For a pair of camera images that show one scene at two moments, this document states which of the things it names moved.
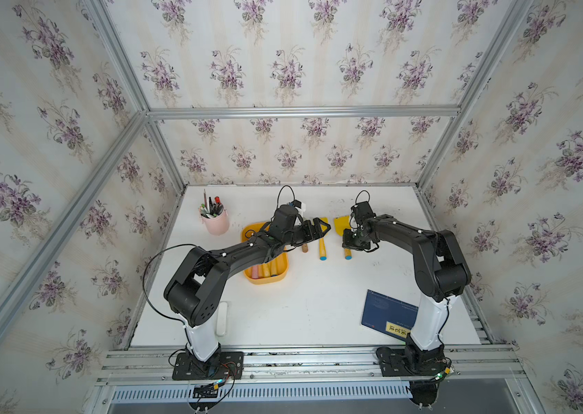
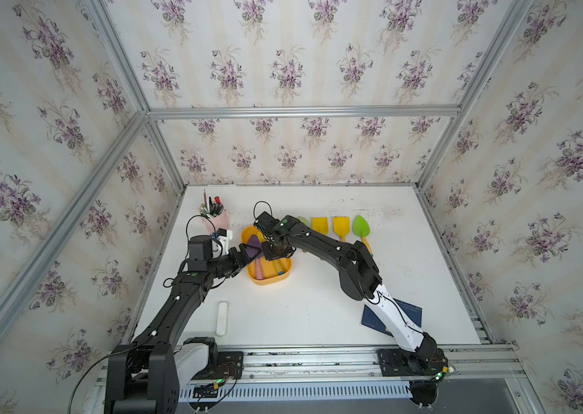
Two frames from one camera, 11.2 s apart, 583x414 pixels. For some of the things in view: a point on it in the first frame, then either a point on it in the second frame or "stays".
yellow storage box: (272, 272) stays
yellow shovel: (342, 223) stays
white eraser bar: (222, 328) stays
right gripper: (347, 243) to (268, 257)
